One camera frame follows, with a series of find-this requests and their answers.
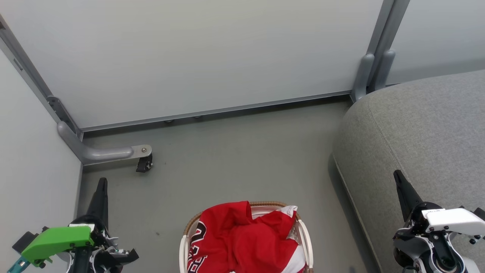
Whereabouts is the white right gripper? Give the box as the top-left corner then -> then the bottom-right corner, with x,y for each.
393,169 -> 485,243

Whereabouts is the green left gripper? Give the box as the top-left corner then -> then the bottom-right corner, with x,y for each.
12,177 -> 139,273

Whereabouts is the red jersey with white trim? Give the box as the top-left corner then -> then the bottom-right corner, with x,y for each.
187,201 -> 307,273

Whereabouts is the grey fabric sofa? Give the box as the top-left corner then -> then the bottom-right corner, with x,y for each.
332,69 -> 485,273

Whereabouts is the grey metal partition foot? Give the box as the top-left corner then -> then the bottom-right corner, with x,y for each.
57,121 -> 153,166

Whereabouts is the woven laundry basket white rim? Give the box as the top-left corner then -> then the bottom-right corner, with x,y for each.
179,201 -> 314,273

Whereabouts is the grey partition corner post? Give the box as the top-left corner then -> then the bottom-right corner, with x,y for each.
0,15 -> 84,141

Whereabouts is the grey aluminium partition rail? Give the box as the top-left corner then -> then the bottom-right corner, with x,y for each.
81,90 -> 353,133

